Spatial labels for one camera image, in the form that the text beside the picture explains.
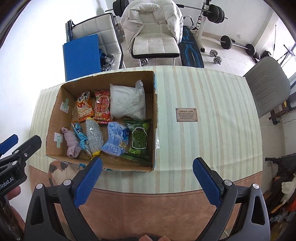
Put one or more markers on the white padded chair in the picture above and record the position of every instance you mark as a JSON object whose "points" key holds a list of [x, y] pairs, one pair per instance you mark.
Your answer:
{"points": [[155, 40]]}

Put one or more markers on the floor barbell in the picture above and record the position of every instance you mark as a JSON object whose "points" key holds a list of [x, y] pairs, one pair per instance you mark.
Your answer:
{"points": [[227, 43]]}

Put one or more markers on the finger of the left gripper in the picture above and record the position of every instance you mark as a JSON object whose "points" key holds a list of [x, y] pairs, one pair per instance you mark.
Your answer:
{"points": [[8, 144], [25, 151]]}

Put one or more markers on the weight bench rack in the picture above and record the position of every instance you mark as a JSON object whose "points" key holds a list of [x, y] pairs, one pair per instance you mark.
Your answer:
{"points": [[200, 24]]}

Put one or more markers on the blue board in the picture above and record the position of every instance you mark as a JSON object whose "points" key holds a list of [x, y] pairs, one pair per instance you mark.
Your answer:
{"points": [[81, 57]]}

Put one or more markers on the dark wooden chair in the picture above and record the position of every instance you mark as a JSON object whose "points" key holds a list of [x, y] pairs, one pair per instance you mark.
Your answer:
{"points": [[286, 107]]}

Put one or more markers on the left human hand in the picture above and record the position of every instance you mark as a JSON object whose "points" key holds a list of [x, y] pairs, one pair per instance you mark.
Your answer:
{"points": [[12, 224]]}

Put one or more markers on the purple fuzzy sock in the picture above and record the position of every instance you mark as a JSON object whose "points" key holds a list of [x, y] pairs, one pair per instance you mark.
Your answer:
{"points": [[73, 145]]}

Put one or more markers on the white soft packet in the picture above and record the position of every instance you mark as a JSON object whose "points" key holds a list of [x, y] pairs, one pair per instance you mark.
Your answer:
{"points": [[127, 101]]}

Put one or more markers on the panda orange snack packet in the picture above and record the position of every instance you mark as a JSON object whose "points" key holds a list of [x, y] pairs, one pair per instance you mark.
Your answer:
{"points": [[84, 106]]}

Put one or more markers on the grey office chair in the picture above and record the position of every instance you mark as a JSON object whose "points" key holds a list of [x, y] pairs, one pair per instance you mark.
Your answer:
{"points": [[268, 84]]}

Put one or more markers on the silver yellow scrubber packet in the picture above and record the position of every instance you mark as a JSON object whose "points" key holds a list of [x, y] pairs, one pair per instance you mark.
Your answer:
{"points": [[94, 135]]}

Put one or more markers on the brown label patch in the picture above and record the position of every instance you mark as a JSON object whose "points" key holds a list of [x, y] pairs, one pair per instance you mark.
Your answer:
{"points": [[186, 115]]}

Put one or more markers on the black blue bench pad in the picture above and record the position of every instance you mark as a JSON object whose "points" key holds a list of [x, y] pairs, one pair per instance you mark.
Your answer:
{"points": [[189, 50]]}

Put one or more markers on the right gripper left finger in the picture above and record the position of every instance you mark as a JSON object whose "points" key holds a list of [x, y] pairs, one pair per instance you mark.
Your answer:
{"points": [[43, 222]]}

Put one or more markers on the green snack packet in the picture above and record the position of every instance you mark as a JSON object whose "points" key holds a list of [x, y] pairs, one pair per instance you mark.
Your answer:
{"points": [[139, 135]]}

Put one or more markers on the open cardboard box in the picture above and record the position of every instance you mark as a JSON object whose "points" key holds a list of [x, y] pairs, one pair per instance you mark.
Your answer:
{"points": [[64, 113]]}

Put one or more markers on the red snack packet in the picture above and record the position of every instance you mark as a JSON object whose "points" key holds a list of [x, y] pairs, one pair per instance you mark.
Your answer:
{"points": [[102, 106]]}

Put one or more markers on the chrome dumbbell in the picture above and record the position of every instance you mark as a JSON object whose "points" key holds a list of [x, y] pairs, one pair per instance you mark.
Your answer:
{"points": [[216, 58]]}

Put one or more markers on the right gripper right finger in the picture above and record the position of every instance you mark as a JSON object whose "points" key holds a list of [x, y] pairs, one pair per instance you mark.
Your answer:
{"points": [[252, 221]]}

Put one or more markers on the blue slim packet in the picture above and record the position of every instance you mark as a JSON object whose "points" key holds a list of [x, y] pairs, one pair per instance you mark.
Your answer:
{"points": [[83, 140]]}

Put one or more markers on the light blue tissue packet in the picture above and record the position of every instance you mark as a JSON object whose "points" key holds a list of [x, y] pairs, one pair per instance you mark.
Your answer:
{"points": [[118, 137]]}

